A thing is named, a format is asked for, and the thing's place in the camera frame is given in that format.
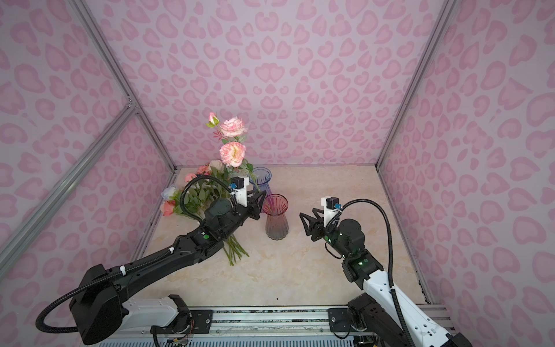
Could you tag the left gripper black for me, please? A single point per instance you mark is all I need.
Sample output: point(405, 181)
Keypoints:
point(250, 208)

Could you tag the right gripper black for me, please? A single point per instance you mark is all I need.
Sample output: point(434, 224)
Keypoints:
point(321, 228)

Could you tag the pink white peony spray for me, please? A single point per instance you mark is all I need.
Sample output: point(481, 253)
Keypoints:
point(233, 134)

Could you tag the pink rosebud stem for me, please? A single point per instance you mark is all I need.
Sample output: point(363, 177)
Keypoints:
point(190, 177)

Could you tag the white blue artificial rose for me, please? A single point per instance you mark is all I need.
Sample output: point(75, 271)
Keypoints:
point(193, 202)

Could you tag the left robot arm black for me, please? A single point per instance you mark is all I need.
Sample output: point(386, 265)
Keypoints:
point(103, 308)

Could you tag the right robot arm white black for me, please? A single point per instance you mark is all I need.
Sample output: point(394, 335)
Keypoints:
point(381, 308)

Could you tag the pink grey glass vase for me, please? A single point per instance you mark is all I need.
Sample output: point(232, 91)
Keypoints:
point(275, 207)

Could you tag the blue purple glass vase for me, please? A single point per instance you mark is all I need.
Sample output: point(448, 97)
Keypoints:
point(260, 178)

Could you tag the cream white rose stem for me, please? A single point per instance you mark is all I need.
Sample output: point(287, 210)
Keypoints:
point(213, 167)

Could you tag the pink peach open rose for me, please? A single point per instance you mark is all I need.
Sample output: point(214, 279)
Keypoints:
point(168, 207)

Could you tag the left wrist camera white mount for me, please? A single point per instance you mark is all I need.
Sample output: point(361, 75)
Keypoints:
point(239, 187)

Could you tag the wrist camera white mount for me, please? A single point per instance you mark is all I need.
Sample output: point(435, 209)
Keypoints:
point(239, 187)
point(331, 207)

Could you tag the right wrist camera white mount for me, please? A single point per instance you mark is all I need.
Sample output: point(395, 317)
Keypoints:
point(331, 207)

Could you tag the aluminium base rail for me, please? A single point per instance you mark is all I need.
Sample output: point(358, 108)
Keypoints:
point(258, 326)

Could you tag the aluminium diagonal frame bar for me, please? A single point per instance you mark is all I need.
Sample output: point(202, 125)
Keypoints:
point(29, 229)

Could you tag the aluminium corner frame post left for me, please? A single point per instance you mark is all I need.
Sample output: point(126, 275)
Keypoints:
point(94, 32)

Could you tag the aluminium corner frame post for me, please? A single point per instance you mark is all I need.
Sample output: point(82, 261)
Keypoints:
point(448, 11)
point(94, 32)

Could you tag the aluminium corner frame post right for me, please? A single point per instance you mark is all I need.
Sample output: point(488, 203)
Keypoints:
point(448, 11)

